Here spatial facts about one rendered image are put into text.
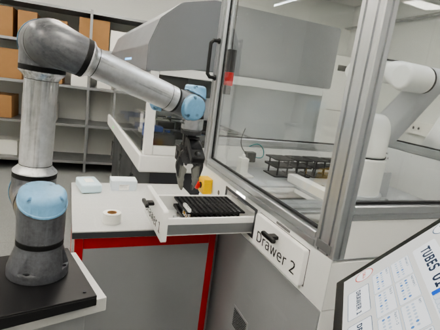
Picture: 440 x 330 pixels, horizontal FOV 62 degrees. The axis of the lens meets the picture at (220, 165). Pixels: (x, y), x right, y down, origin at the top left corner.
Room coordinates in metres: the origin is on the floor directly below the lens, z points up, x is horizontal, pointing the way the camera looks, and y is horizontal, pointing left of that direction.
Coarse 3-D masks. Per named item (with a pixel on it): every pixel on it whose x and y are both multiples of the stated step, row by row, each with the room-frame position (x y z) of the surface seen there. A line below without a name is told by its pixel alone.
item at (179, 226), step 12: (168, 204) 1.38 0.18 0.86; (240, 204) 1.40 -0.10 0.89; (180, 216) 1.33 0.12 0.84; (252, 216) 1.27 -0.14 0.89; (168, 228) 1.14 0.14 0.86; (180, 228) 1.15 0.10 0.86; (192, 228) 1.17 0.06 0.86; (204, 228) 1.19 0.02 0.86; (216, 228) 1.20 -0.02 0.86; (228, 228) 1.22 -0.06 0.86; (240, 228) 1.24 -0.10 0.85; (252, 228) 1.26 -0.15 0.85
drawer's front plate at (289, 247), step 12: (264, 216) 1.19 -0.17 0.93; (264, 228) 1.15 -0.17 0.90; (276, 228) 1.09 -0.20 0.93; (252, 240) 1.21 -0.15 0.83; (264, 240) 1.14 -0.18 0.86; (276, 240) 1.08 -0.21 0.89; (288, 240) 1.02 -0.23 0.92; (264, 252) 1.13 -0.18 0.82; (276, 252) 1.07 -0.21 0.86; (288, 252) 1.01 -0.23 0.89; (300, 252) 0.96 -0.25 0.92; (276, 264) 1.06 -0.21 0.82; (288, 264) 1.00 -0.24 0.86; (300, 264) 0.96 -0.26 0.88; (288, 276) 0.99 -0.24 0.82; (300, 276) 0.95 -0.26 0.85
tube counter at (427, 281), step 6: (432, 276) 0.51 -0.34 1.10; (438, 276) 0.50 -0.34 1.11; (426, 282) 0.51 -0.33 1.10; (432, 282) 0.50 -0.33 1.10; (438, 282) 0.49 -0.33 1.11; (432, 288) 0.49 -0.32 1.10; (438, 288) 0.48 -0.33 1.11; (432, 294) 0.47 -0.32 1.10; (438, 294) 0.47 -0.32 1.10; (432, 300) 0.46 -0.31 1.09; (438, 300) 0.45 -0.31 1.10; (438, 306) 0.44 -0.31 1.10; (438, 312) 0.43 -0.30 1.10
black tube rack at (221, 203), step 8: (184, 200) 1.33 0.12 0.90; (192, 200) 1.35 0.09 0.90; (200, 200) 1.35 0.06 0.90; (208, 200) 1.37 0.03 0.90; (216, 200) 1.39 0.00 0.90; (224, 200) 1.40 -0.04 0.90; (176, 208) 1.32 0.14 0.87; (192, 208) 1.25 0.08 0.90; (200, 208) 1.27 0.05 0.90; (208, 208) 1.27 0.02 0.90; (216, 208) 1.29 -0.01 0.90; (224, 208) 1.30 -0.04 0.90; (232, 208) 1.31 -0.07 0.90; (240, 208) 1.32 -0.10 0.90; (184, 216) 1.24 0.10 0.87; (192, 216) 1.25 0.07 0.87; (200, 216) 1.27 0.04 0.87; (208, 216) 1.28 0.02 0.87; (216, 216) 1.29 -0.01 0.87; (224, 216) 1.30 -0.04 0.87; (232, 216) 1.31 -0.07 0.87; (240, 216) 1.32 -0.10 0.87
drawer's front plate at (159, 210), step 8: (152, 192) 1.28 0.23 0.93; (160, 200) 1.21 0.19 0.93; (152, 208) 1.26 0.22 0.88; (160, 208) 1.15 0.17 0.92; (160, 216) 1.14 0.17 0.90; (168, 216) 1.12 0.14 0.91; (152, 224) 1.24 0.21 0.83; (160, 224) 1.13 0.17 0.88; (160, 232) 1.12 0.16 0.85; (160, 240) 1.11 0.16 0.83
